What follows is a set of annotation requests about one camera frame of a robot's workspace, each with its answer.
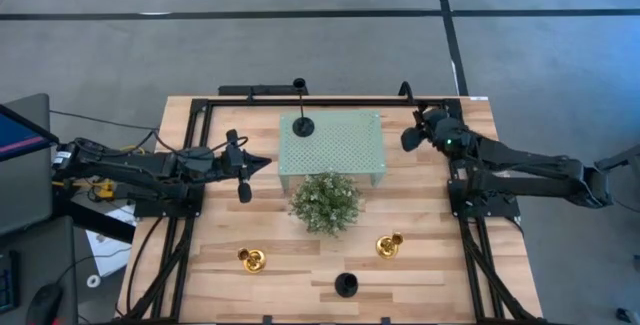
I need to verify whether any white paper sheet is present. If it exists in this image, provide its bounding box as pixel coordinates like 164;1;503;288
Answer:
83;204;139;279

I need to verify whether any grey side desk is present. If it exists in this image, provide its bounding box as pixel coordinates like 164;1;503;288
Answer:
0;92;79;325

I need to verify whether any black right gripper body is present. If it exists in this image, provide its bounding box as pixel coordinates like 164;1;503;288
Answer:
424;108;459;139

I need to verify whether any black keyboard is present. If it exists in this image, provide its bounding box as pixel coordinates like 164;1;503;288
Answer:
0;249;21;315

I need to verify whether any black computer mouse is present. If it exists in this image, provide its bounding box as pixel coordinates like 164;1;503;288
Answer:
24;283;65;325

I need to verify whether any dark grey stand bar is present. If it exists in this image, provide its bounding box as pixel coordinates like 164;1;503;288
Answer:
594;143;640;172

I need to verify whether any monitor with blue screen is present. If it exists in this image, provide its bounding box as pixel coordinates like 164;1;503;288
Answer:
0;103;61;164

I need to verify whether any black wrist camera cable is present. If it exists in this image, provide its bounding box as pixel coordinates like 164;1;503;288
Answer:
202;135;250;159

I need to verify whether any black stand beam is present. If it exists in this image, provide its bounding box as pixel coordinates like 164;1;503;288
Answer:
52;198;139;245

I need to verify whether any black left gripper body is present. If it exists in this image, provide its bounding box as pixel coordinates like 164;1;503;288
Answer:
219;128;253;205

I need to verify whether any artificial green plant black pot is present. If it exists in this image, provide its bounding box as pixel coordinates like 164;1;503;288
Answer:
288;171;364;238

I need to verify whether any gold candlestick holder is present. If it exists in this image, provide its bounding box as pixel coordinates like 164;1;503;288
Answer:
236;247;268;275
375;232;405;260

